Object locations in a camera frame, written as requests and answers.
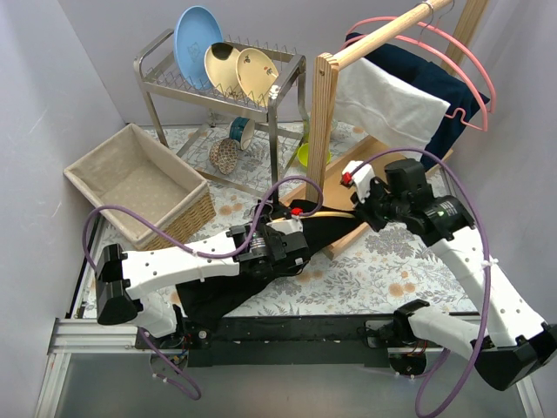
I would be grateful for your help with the yellow wavy hanger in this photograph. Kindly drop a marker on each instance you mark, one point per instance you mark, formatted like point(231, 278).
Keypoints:
point(332, 214)

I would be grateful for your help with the patterned red bowl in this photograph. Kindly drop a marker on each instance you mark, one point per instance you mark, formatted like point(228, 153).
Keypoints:
point(224, 155)

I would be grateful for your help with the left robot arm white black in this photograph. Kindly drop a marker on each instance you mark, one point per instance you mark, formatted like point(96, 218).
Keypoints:
point(128, 283)

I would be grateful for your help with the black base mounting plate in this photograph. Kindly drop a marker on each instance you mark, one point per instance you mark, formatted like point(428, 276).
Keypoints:
point(365, 339)

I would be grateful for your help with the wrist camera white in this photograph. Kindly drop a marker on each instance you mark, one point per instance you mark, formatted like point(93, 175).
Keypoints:
point(359, 175)
point(283, 221)

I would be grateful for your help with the floral table mat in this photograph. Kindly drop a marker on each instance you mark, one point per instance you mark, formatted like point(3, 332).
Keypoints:
point(375, 275)

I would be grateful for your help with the black cloth garment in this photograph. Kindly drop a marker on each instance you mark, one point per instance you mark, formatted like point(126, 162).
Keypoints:
point(205, 303)

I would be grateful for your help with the cream floral plate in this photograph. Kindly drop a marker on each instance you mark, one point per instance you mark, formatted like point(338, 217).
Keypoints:
point(256, 74)

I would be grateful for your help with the steel dish rack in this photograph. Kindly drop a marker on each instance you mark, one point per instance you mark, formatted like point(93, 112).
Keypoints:
point(165, 80)

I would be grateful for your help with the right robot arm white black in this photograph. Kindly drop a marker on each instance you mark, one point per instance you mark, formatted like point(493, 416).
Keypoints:
point(516, 341)

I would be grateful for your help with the teal cup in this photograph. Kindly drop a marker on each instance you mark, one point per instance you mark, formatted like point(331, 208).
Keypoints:
point(241, 131)

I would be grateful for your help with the dark blue denim skirt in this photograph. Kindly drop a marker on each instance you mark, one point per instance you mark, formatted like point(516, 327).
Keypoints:
point(444, 96)

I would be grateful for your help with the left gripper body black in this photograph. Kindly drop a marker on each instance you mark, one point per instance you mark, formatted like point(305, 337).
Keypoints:
point(298, 251)

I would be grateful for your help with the wooden clothes rack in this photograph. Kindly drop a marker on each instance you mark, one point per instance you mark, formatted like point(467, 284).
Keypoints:
point(328, 66)

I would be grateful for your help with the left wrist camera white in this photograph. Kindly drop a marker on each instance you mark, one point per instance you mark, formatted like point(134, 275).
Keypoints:
point(283, 221)

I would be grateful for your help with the blue plate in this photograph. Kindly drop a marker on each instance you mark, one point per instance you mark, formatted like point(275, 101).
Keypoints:
point(196, 30)

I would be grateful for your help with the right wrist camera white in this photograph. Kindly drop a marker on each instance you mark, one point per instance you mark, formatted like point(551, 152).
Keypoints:
point(359, 175)

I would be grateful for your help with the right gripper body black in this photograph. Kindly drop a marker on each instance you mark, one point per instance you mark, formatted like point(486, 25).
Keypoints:
point(365, 213)

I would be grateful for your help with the wicker laundry basket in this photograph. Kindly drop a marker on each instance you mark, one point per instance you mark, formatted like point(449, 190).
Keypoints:
point(134, 170)

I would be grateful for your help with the cream plate dark spot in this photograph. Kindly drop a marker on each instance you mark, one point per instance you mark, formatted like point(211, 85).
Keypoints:
point(220, 67)

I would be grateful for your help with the white cloth garment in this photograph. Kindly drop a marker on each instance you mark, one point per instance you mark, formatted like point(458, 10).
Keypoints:
point(387, 108)

